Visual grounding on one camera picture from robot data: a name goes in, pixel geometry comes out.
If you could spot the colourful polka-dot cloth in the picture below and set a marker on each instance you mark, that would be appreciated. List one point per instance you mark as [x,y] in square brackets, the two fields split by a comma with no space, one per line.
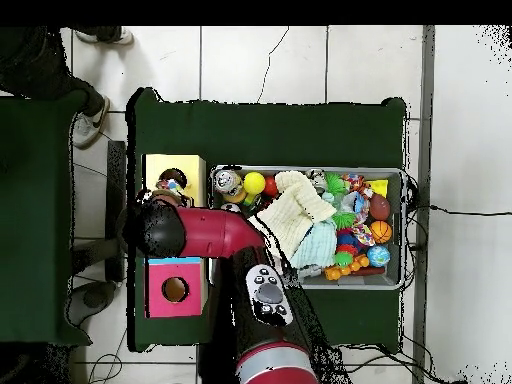
[172,186]

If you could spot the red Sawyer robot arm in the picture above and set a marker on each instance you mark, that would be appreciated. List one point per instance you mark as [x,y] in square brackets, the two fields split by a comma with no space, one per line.
[216,232]

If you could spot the wooden box with three holes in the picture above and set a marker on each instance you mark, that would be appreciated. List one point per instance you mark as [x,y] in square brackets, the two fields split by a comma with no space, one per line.
[192,288]

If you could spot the shallow mesh bin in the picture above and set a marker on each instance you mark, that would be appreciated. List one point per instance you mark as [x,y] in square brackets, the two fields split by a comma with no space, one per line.
[360,281]

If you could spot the yellow tennis ball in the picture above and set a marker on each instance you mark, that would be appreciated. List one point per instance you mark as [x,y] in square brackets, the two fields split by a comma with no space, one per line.
[254,182]

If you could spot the cream knitted cloth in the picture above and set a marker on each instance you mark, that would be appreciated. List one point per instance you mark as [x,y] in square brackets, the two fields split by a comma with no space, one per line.
[296,208]

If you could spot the printed drink can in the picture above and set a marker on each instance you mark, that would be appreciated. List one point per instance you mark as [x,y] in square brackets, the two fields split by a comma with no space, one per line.
[227,181]

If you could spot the light blue knitted cloth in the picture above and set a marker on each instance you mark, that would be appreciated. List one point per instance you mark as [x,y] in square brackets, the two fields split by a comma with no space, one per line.
[320,244]

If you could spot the dark green tablecloth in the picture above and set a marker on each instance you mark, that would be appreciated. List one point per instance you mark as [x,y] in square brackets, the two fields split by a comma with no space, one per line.
[272,136]
[36,240]

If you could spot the brown mini football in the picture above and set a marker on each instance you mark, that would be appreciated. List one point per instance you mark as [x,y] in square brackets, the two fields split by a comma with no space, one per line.
[379,207]

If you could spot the orange mini basketball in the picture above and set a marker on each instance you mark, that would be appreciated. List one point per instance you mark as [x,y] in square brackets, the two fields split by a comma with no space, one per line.
[380,232]

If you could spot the blue green globe ball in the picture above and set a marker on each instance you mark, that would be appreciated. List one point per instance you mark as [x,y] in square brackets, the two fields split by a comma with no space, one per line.
[378,256]

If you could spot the black upright panel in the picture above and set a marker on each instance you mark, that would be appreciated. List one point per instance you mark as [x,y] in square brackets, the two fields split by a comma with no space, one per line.
[116,172]

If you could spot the grey stand base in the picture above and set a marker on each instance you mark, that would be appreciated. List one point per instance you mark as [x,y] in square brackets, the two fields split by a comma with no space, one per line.
[92,300]

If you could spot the person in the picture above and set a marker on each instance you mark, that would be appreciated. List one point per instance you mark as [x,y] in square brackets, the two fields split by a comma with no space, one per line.
[36,68]

